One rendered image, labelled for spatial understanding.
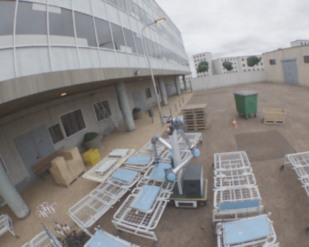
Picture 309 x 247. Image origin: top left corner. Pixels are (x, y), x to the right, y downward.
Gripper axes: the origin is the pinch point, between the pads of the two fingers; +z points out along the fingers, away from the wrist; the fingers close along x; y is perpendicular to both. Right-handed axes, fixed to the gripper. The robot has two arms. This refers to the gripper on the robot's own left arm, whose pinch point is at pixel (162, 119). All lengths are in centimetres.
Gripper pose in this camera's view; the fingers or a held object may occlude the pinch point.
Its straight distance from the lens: 237.6
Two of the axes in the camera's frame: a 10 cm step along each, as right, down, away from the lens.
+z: -9.2, -1.0, 3.9
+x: -3.5, 6.5, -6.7
